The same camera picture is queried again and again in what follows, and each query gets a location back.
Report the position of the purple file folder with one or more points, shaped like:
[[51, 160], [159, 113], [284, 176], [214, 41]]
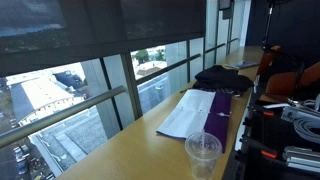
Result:
[[218, 120]]

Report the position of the white paper sheets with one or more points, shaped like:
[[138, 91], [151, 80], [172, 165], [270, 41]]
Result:
[[189, 116]]

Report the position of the black folded cloth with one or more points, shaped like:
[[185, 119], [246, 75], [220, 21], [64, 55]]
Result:
[[219, 79]]

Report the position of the clear plastic cup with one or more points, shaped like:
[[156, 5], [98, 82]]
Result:
[[203, 150]]

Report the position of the dark booklet on counter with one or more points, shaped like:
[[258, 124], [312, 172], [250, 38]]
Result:
[[242, 64]]

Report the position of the black breadboard table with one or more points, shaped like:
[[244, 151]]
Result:
[[274, 133]]

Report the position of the orange chair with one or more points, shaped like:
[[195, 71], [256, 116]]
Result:
[[281, 86]]

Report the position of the dark roller window blind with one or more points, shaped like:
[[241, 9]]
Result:
[[39, 34]]

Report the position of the metal window handrail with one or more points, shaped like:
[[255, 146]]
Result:
[[18, 133]]

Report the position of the aluminium extrusion bar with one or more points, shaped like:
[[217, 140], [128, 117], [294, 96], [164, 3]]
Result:
[[302, 158]]

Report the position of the black camera stand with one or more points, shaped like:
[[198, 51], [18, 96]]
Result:
[[271, 6]]

